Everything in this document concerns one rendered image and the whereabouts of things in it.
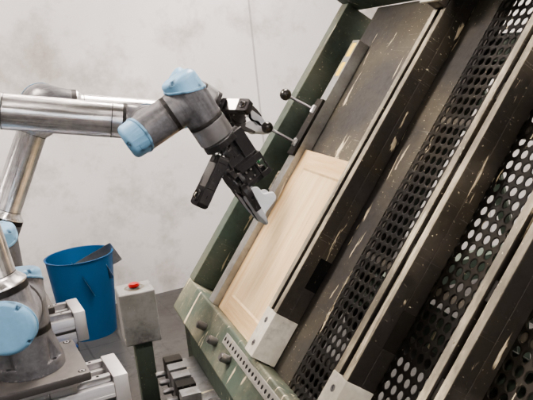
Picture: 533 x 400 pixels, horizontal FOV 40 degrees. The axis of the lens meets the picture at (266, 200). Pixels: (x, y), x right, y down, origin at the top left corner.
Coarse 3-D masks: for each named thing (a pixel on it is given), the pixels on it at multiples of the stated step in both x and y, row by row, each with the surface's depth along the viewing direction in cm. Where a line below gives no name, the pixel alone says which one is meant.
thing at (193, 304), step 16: (192, 288) 248; (176, 304) 254; (192, 304) 241; (208, 304) 229; (192, 320) 234; (208, 320) 223; (224, 320) 213; (192, 336) 228; (224, 336) 207; (240, 336) 203; (208, 352) 211; (224, 352) 202; (224, 368) 197; (240, 368) 189; (256, 368) 181; (272, 368) 184; (224, 384) 192; (240, 384) 185; (272, 384) 171
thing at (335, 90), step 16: (352, 64) 231; (336, 80) 230; (336, 96) 231; (320, 112) 230; (320, 128) 231; (304, 144) 230; (288, 160) 232; (288, 176) 230; (272, 208) 230; (256, 224) 230; (240, 256) 230; (224, 272) 233; (224, 288) 230
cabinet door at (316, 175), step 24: (312, 168) 219; (336, 168) 205; (288, 192) 226; (312, 192) 212; (288, 216) 218; (312, 216) 204; (264, 240) 224; (288, 240) 210; (264, 264) 216; (288, 264) 202; (240, 288) 222; (264, 288) 208; (240, 312) 213; (264, 312) 201
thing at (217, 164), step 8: (216, 160) 148; (224, 160) 148; (208, 168) 150; (216, 168) 147; (224, 168) 148; (208, 176) 148; (216, 176) 147; (200, 184) 150; (208, 184) 147; (216, 184) 148; (200, 192) 148; (208, 192) 147; (192, 200) 150; (200, 200) 147; (208, 200) 147
